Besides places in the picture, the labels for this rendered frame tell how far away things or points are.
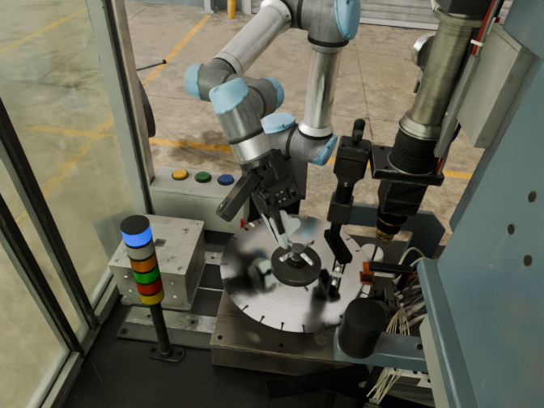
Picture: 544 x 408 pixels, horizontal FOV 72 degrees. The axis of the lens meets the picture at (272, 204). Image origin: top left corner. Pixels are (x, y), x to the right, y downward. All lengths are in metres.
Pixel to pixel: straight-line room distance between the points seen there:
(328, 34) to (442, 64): 0.55
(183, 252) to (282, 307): 0.29
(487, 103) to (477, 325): 0.29
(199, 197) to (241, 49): 0.43
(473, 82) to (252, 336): 0.62
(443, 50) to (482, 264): 0.33
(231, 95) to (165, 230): 0.43
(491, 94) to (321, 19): 0.65
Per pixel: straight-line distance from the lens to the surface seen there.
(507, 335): 0.30
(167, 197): 1.15
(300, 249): 0.80
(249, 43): 0.97
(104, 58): 0.89
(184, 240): 0.96
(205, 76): 0.87
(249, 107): 0.73
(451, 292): 0.35
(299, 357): 0.84
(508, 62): 0.50
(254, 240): 0.88
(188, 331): 0.98
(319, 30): 1.10
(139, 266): 0.68
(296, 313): 0.76
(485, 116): 0.52
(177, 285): 0.93
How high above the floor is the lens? 1.58
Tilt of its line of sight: 40 degrees down
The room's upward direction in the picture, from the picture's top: 4 degrees clockwise
